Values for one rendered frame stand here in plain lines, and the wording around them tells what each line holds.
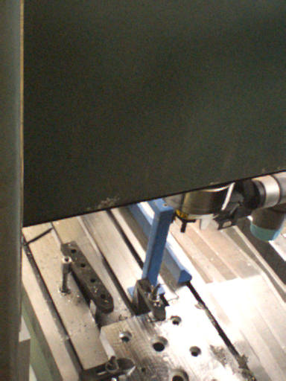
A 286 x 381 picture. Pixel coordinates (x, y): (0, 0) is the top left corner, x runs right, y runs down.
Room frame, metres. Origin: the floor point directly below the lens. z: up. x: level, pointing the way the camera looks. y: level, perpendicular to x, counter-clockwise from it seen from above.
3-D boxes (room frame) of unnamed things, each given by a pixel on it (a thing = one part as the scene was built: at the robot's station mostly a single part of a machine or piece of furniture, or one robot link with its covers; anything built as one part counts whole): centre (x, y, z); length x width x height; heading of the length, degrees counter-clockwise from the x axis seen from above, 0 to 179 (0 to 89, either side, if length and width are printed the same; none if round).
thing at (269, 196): (1.08, -0.27, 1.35); 0.08 x 0.05 x 0.08; 37
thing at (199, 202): (0.95, -0.10, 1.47); 0.16 x 0.16 x 0.12
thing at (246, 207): (1.03, -0.20, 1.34); 0.12 x 0.08 x 0.09; 127
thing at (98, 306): (1.08, 0.11, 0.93); 0.26 x 0.05 x 0.06; 38
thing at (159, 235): (1.11, -0.06, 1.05); 0.10 x 0.05 x 0.30; 123
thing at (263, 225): (1.14, -0.32, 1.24); 0.11 x 0.08 x 0.11; 27
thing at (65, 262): (1.06, 0.17, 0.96); 0.03 x 0.03 x 0.13
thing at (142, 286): (1.00, -0.07, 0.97); 0.13 x 0.03 x 0.15; 33
